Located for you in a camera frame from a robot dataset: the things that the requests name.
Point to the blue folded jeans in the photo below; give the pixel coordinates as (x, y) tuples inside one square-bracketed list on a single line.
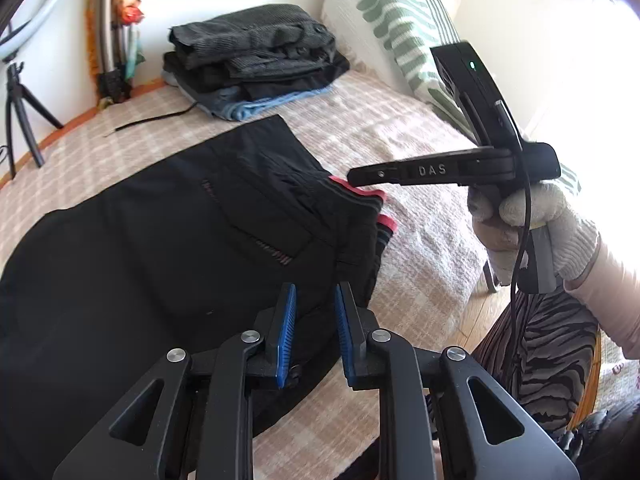
[(250, 107)]

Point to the green striped pillow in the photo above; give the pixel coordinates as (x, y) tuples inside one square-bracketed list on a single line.
[(400, 15)]

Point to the grey folded garment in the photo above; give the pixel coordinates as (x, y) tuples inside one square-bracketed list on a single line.
[(250, 30)]

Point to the person's right forearm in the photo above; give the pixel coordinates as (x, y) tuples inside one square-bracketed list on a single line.
[(615, 285)]

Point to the beige checked blanket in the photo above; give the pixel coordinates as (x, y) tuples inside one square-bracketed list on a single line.
[(400, 140)]

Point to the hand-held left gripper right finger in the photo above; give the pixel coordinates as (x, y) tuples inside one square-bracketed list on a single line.
[(344, 342)]

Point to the white textured pillow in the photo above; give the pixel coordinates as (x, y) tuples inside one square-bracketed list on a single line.
[(350, 35)]

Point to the black tripod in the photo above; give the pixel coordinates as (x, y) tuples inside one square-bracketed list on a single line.
[(22, 110)]

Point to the folded metal frame with cloth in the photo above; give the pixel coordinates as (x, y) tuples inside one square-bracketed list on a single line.
[(107, 35)]

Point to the person's right hand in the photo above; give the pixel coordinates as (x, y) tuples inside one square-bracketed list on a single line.
[(565, 220)]

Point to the orange edged mattress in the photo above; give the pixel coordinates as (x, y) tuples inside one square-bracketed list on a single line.
[(75, 122)]

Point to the zebra striped trousers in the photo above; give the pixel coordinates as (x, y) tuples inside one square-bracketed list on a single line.
[(550, 350)]

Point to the black folded garment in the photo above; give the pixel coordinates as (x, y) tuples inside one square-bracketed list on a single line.
[(280, 77)]

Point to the black pants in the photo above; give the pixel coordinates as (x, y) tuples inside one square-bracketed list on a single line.
[(150, 260)]

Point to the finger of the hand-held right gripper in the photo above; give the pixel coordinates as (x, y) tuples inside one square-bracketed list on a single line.
[(430, 171)]

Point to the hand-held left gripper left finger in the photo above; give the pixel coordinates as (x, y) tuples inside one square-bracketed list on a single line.
[(286, 340)]

